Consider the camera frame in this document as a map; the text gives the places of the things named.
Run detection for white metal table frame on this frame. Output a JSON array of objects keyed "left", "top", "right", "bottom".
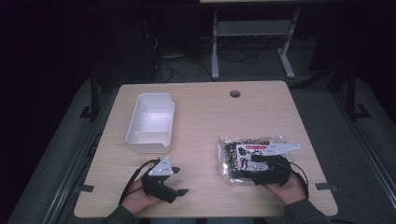
[{"left": 210, "top": 8, "right": 302, "bottom": 80}]

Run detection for black metal stand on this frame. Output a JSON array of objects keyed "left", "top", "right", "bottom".
[
  {"left": 78, "top": 71, "right": 104, "bottom": 123},
  {"left": 342, "top": 63, "right": 372, "bottom": 120}
]

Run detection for black tape strip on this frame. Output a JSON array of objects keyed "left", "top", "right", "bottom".
[
  {"left": 74, "top": 184, "right": 95, "bottom": 194},
  {"left": 315, "top": 182, "right": 339, "bottom": 192}
]

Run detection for black floor cables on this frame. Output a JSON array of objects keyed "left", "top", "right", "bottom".
[{"left": 146, "top": 34, "right": 260, "bottom": 84}]

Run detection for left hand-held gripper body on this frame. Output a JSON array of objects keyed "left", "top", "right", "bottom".
[{"left": 141, "top": 156, "right": 179, "bottom": 205}]

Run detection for right hand-held gripper cable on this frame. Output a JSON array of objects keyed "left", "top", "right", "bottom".
[{"left": 288, "top": 160, "right": 310, "bottom": 200}]

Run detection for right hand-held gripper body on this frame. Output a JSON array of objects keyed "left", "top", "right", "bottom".
[{"left": 252, "top": 143, "right": 302, "bottom": 188}]

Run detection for white plastic bin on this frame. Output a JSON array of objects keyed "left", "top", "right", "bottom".
[{"left": 125, "top": 92, "right": 176, "bottom": 154}]

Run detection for person's right hand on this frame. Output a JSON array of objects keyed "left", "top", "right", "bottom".
[{"left": 263, "top": 171, "right": 308, "bottom": 207}]

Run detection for clear printed snack bag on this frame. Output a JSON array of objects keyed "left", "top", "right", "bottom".
[{"left": 216, "top": 133, "right": 288, "bottom": 187}]

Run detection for person's left hand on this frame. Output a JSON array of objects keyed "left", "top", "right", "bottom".
[{"left": 120, "top": 178, "right": 162, "bottom": 217}]

